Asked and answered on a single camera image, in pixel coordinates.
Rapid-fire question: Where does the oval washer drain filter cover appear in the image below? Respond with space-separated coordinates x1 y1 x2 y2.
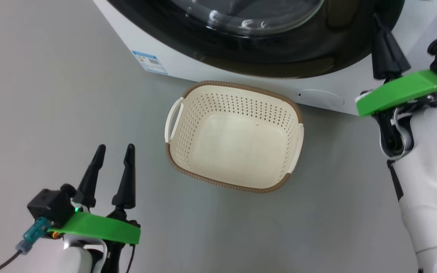
297 89 345 107

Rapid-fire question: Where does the teal left camera connector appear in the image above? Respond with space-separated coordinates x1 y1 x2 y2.
16 217 51 253

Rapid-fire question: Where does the blue energy label sticker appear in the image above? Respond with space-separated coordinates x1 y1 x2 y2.
132 50 168 75

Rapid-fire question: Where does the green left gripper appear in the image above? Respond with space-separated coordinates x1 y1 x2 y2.
48 143 141 245

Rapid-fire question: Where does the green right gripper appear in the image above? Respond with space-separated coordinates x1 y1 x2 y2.
356 13 437 117

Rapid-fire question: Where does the cream perforated laundry basket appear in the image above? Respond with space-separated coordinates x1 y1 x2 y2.
164 80 304 194

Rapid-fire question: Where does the white washing machine body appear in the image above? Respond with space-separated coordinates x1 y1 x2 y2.
93 0 437 116

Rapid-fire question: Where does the dark washing machine door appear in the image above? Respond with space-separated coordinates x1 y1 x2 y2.
107 0 405 79

